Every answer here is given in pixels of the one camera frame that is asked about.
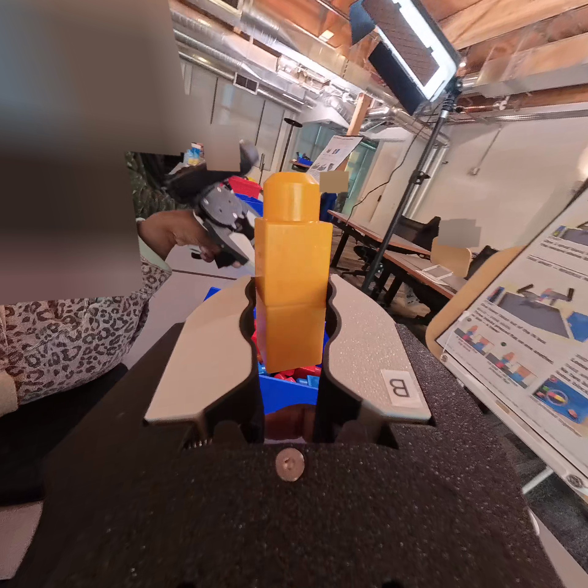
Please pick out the person's left hand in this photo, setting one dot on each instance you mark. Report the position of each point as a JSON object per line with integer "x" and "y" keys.
{"x": 174, "y": 229}

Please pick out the wooden back chair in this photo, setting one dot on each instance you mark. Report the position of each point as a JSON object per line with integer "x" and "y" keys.
{"x": 452, "y": 259}

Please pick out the person's left forearm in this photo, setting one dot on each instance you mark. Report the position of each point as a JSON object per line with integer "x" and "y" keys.
{"x": 147, "y": 285}

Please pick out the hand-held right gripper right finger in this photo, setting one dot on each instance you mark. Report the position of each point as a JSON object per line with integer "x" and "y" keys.
{"x": 367, "y": 349}

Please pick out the silver air duct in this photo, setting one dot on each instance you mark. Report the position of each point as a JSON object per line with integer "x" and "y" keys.
{"x": 275, "y": 27}

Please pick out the pile of mega blocks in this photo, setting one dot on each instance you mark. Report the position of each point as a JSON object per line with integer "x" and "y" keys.
{"x": 294, "y": 373}

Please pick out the person's legs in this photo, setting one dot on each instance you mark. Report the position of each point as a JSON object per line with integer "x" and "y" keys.
{"x": 55, "y": 436}

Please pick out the black office chair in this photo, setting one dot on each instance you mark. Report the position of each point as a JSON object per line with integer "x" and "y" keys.
{"x": 415, "y": 229}

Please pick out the studio light panel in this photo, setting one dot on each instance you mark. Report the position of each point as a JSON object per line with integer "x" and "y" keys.
{"x": 404, "y": 50}

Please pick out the person's torso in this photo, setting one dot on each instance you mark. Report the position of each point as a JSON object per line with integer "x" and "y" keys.
{"x": 59, "y": 340}

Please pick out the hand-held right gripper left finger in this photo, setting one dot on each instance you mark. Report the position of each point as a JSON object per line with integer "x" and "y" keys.
{"x": 202, "y": 358}

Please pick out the grey office desk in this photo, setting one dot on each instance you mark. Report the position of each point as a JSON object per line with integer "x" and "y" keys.
{"x": 367, "y": 229}
{"x": 413, "y": 271}

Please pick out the black floor lamp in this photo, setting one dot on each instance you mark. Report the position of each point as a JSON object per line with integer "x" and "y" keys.
{"x": 289, "y": 142}

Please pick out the black light stand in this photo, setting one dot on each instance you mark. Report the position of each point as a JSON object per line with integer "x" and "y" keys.
{"x": 399, "y": 206}

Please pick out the ceiling air vent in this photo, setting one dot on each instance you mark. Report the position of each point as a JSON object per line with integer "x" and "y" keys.
{"x": 245, "y": 82}

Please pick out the blue plastic bin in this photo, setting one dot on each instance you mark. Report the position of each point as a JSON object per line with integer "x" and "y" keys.
{"x": 248, "y": 204}
{"x": 287, "y": 393}

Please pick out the red plastic bin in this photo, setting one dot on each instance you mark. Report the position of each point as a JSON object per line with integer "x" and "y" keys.
{"x": 243, "y": 183}

